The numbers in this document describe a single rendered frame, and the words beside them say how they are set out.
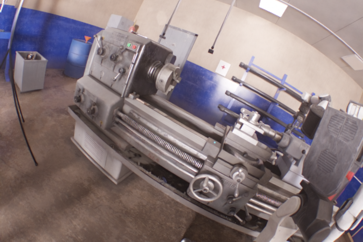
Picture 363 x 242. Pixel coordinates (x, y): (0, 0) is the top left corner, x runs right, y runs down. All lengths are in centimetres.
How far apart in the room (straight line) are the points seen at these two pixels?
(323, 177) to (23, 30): 446
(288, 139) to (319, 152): 68
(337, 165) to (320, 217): 21
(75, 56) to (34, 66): 142
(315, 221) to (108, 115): 138
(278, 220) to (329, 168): 34
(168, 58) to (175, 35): 327
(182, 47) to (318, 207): 445
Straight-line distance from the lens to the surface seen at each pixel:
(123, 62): 125
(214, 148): 104
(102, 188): 157
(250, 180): 99
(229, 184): 101
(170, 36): 479
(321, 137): 66
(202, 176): 91
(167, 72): 121
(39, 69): 291
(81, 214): 141
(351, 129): 64
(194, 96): 437
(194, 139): 108
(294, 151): 135
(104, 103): 124
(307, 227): 72
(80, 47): 391
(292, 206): 78
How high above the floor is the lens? 128
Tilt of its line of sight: 15 degrees down
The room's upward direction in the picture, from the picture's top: 25 degrees clockwise
